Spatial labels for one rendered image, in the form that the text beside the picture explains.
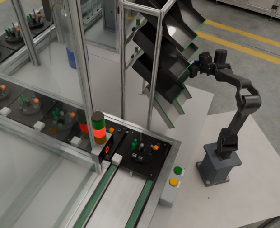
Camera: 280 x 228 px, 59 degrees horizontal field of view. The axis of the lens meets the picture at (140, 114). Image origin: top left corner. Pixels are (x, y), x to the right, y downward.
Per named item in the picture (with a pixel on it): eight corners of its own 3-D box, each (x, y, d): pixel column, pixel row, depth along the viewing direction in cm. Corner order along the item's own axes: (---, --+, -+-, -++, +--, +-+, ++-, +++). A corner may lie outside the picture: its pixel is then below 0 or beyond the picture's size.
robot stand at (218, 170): (229, 181, 137) (242, 163, 122) (205, 187, 134) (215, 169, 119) (217, 159, 146) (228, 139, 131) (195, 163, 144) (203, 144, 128)
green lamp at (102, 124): (107, 122, 97) (106, 114, 93) (100, 132, 94) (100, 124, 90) (96, 118, 98) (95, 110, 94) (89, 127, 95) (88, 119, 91)
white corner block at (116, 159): (123, 159, 133) (122, 155, 130) (119, 166, 130) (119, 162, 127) (114, 156, 134) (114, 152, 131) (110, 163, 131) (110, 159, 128)
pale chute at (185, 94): (187, 98, 160) (192, 97, 156) (177, 111, 152) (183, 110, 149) (164, 62, 151) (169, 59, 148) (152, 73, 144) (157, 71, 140)
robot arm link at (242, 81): (260, 106, 98) (265, 80, 94) (240, 108, 97) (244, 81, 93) (227, 89, 125) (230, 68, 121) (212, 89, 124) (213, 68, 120)
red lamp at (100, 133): (108, 130, 101) (107, 122, 97) (101, 139, 97) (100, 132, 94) (97, 125, 102) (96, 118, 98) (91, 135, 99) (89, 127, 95)
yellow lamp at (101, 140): (108, 137, 104) (108, 130, 101) (102, 146, 101) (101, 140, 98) (98, 133, 105) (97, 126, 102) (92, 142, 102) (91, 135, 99)
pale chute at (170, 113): (179, 115, 150) (185, 113, 147) (169, 129, 143) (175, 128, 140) (155, 77, 142) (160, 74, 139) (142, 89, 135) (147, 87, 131)
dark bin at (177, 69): (188, 67, 124) (197, 58, 117) (175, 81, 116) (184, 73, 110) (147, 28, 123) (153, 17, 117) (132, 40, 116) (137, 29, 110)
